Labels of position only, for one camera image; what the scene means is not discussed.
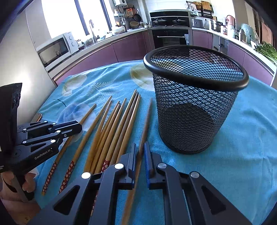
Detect pink kettle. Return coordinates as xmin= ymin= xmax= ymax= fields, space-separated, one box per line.
xmin=225 ymin=15 xmax=236 ymax=28

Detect mint green appliance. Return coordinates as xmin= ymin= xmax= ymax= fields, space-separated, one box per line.
xmin=241 ymin=23 xmax=259 ymax=44

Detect kitchen sink faucet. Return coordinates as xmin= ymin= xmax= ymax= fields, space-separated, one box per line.
xmin=89 ymin=19 xmax=97 ymax=43

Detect wooden chopstick floral end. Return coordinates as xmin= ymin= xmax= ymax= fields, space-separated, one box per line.
xmin=58 ymin=96 xmax=112 ymax=193
xmin=41 ymin=104 xmax=96 ymax=196

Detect black built-in oven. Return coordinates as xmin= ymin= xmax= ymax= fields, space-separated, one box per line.
xmin=152 ymin=29 xmax=192 ymax=49

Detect green leafy vegetables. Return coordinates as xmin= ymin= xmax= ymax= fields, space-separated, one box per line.
xmin=255 ymin=41 xmax=277 ymax=64

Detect purple kitchen cabinets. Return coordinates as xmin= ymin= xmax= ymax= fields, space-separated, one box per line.
xmin=49 ymin=28 xmax=276 ymax=86

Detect blue floral tablecloth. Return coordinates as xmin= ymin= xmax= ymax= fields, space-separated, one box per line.
xmin=35 ymin=60 xmax=276 ymax=224

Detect wooden chopstick red end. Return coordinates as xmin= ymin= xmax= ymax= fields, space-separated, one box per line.
xmin=95 ymin=89 xmax=138 ymax=173

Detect black mesh utensil holder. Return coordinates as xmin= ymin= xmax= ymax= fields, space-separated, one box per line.
xmin=143 ymin=45 xmax=249 ymax=154

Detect left hand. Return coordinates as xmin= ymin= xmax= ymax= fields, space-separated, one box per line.
xmin=1 ymin=171 xmax=36 ymax=201

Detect steel cooking pot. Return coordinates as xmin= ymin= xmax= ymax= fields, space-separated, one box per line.
xmin=210 ymin=19 xmax=223 ymax=32

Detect black stove hood unit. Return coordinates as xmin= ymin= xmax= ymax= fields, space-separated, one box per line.
xmin=149 ymin=9 xmax=191 ymax=27

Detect white microwave oven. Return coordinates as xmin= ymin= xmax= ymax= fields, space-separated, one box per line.
xmin=36 ymin=32 xmax=79 ymax=72

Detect black wall dish rack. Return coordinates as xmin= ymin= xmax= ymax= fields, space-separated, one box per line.
xmin=186 ymin=1 xmax=214 ymax=19

